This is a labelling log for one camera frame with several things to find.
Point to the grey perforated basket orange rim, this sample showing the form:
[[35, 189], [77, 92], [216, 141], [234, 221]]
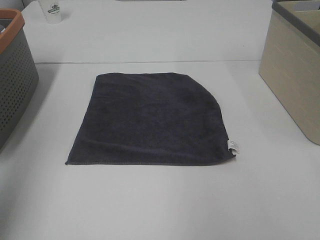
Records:
[[18, 74]]

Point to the beige storage bin grey rim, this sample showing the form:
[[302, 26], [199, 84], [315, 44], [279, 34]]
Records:
[[290, 63]]

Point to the white paper cup green logo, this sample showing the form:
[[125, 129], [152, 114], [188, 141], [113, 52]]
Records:
[[51, 10]]

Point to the dark grey towel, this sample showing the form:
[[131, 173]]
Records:
[[159, 119]]

